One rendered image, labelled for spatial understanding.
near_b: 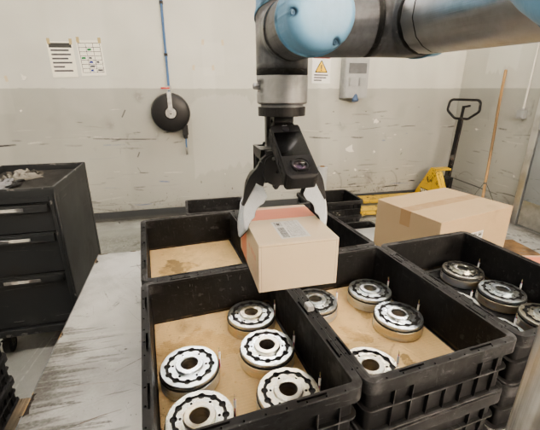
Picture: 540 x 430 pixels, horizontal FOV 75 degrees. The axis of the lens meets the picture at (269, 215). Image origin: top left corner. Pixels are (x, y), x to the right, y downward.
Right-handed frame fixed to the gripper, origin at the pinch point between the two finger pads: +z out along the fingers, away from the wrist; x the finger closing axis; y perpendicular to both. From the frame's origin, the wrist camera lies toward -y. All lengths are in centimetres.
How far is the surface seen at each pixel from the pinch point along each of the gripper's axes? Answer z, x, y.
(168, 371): 23.7, 20.6, 0.2
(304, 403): 16.8, 2.2, -17.7
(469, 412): 30.1, -29.2, -14.9
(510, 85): -26, -313, 261
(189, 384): 23.5, 17.1, -3.8
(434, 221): 20, -66, 45
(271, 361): 23.8, 2.6, -1.7
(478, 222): 23, -86, 46
